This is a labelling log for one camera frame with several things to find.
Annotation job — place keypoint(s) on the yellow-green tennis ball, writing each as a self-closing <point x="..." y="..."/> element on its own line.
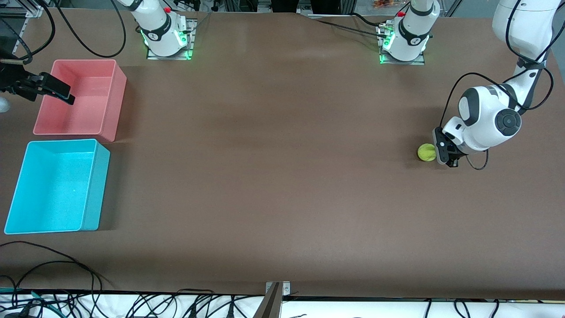
<point x="425" y="152"/>

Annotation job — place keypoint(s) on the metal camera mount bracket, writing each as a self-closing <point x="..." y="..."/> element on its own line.
<point x="285" y="288"/>

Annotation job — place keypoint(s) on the blue plastic bin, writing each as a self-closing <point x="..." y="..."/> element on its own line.
<point x="53" y="190"/>

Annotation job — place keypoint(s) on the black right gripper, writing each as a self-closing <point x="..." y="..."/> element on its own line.
<point x="12" y="81"/>

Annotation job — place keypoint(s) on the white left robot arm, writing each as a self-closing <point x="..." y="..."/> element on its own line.
<point x="485" y="119"/>

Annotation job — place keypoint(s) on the metal camera mount bar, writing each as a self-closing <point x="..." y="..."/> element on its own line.
<point x="269" y="307"/>

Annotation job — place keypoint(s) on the aluminium frame profile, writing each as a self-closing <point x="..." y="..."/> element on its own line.
<point x="34" y="11"/>

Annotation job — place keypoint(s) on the pink plastic bin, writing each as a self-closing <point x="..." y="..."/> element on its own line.
<point x="84" y="97"/>

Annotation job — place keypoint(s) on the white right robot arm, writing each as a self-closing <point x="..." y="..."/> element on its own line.
<point x="161" y="39"/>

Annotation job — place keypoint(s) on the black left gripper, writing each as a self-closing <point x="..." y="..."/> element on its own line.
<point x="453" y="156"/>

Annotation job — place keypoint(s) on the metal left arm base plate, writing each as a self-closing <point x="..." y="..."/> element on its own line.
<point x="415" y="62"/>

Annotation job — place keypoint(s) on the orange snack bag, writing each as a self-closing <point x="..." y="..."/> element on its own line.
<point x="384" y="3"/>

